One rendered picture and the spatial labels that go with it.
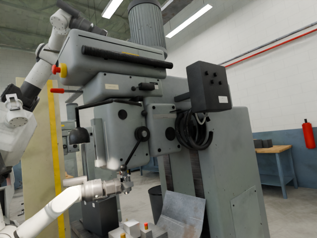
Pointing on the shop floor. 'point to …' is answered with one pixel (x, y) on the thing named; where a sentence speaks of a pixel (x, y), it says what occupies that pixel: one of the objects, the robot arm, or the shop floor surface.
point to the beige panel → (45, 162)
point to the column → (221, 176)
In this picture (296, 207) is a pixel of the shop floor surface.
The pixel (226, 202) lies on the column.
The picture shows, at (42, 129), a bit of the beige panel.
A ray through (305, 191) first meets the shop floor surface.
